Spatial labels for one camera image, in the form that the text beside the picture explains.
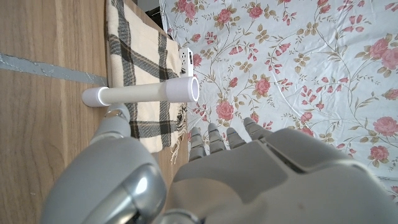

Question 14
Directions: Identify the grey tape strip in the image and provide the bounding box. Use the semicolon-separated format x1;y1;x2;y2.
0;52;109;87

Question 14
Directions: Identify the white power strip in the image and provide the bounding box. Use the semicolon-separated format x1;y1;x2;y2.
178;47;194;78

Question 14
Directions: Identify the beige plaid fringed cloth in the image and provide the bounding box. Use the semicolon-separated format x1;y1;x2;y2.
105;0;187;164

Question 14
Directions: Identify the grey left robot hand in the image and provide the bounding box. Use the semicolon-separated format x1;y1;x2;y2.
40;103;398;224

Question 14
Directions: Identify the floral rose backdrop cloth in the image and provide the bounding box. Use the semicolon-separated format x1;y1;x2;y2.
158;0;398;200

